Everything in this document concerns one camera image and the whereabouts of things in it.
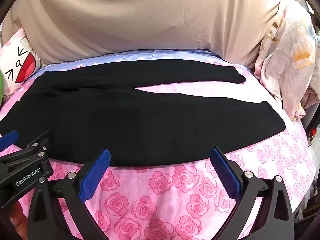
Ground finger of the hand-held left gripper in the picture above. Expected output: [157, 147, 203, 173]
[26, 129, 55, 153]
[0, 130, 19, 152]

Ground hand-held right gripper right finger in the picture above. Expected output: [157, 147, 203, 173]
[211, 147, 293, 240]

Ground green plush toy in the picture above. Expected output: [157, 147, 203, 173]
[0, 70, 5, 103]

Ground white cartoon face pillow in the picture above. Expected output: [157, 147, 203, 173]
[0, 27, 43, 96]

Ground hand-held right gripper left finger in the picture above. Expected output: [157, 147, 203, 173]
[27, 149, 111, 240]

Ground black pants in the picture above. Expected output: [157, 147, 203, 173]
[0, 59, 286, 167]

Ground beige padded headboard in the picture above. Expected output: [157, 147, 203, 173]
[2, 0, 288, 69]

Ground pink rose bed sheet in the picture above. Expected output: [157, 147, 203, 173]
[0, 49, 316, 240]

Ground pale floral blanket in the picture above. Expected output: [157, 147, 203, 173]
[253, 0, 317, 121]

